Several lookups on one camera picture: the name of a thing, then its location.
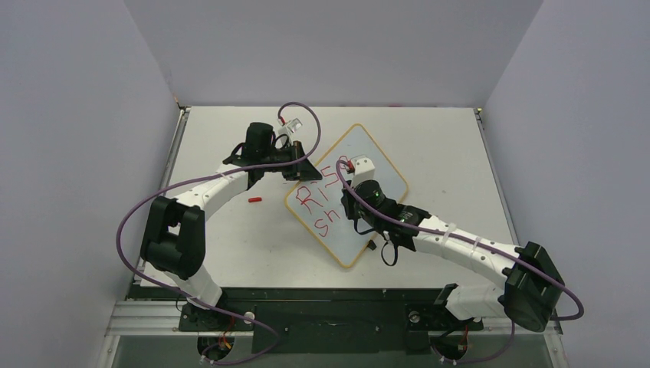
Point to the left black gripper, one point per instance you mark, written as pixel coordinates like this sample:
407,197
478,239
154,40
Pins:
302,170

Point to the right aluminium rail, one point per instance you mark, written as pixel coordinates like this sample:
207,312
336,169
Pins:
500,191

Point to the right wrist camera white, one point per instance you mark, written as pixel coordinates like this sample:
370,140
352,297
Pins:
361,169

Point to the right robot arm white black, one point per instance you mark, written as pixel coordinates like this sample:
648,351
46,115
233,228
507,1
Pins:
525,283

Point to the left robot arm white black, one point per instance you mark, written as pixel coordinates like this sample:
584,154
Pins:
174,240

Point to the aluminium rail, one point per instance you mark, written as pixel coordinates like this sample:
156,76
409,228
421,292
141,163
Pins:
142,207
500,191

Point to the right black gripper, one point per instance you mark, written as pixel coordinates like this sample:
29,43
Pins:
348,206

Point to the front aluminium extrusion bar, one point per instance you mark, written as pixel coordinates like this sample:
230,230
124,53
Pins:
144,318

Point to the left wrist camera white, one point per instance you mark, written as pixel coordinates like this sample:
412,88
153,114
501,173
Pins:
288,127

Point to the left aluminium rail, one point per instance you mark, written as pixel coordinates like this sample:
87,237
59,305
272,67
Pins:
142,207

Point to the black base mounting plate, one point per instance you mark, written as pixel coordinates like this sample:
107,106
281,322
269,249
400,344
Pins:
312,320

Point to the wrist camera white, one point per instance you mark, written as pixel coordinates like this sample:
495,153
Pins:
288,127
361,169

